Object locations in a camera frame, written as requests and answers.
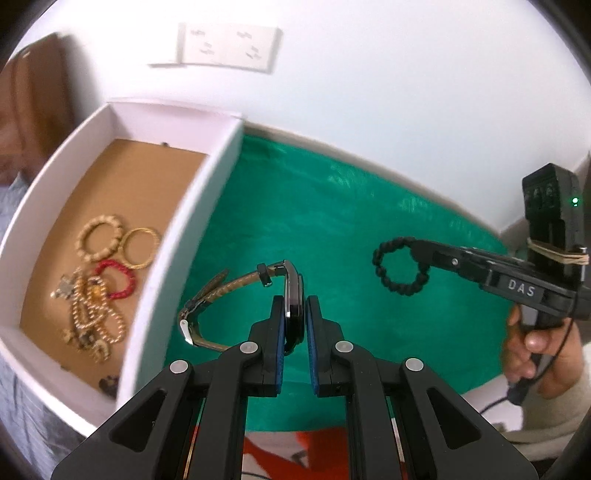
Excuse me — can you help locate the orange patterned cloth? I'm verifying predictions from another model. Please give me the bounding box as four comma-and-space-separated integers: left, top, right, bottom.
185, 425, 402, 480

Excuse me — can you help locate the black bead bracelet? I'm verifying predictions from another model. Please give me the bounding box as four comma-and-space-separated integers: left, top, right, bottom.
372, 236, 432, 296

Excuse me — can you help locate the white wall socket panel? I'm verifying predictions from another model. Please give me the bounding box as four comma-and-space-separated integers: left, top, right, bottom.
178, 23, 282, 73

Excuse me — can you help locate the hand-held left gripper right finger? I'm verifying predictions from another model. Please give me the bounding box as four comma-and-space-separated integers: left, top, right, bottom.
305, 295, 539, 480

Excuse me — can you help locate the red bead bracelet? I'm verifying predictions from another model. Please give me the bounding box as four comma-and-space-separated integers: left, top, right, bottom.
95, 261, 138, 300

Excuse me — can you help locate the person's right forearm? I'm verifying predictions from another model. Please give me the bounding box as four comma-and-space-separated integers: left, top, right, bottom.
462, 364, 591, 462

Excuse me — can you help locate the gold chain necklace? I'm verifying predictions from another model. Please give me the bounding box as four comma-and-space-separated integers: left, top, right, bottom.
69, 270, 112, 343

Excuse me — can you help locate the person's right hand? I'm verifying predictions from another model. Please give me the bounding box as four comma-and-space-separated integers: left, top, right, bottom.
501, 305, 583, 400

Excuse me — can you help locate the green cloth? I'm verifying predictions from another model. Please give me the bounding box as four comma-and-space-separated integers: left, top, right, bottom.
161, 134, 520, 435

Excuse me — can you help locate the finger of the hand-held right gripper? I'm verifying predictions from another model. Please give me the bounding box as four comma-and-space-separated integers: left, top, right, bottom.
409, 239, 492, 289

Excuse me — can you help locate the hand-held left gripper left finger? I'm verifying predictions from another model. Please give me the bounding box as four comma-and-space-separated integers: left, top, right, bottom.
50, 295, 289, 480

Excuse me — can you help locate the black cable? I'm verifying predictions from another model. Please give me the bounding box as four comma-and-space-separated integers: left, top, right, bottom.
478, 323, 575, 414

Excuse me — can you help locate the thin gold bangle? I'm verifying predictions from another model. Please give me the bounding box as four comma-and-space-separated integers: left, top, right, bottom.
121, 227, 162, 271

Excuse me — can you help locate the white cardboard box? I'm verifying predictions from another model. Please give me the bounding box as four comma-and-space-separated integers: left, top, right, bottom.
0, 102, 245, 439

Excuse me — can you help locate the gold bead bracelet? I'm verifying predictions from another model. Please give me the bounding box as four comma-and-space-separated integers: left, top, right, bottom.
99, 302, 126, 344

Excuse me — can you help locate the wooden bead bracelet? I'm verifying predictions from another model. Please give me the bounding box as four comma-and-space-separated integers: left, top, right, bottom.
76, 216, 124, 261

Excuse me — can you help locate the small gold earring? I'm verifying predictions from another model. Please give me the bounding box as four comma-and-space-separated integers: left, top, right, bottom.
85, 339, 112, 363

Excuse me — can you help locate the black watch with tan strap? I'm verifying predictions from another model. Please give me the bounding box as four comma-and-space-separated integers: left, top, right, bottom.
179, 260, 306, 355

